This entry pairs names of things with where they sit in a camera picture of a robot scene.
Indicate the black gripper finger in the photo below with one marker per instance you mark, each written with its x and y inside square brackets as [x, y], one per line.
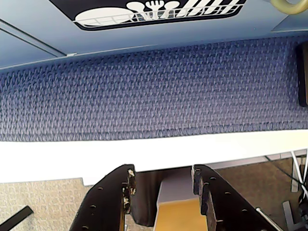
[223, 207]
[106, 204]

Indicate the dishwasher door with rack sticker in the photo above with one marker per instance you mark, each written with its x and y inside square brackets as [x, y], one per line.
[48, 14]

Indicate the black flat bar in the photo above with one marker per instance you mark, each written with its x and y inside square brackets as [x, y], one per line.
[16, 217]

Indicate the black box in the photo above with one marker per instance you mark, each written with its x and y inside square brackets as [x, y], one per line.
[303, 74]

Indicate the blue toy play kitchen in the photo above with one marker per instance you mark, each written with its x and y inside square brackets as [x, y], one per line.
[14, 53]

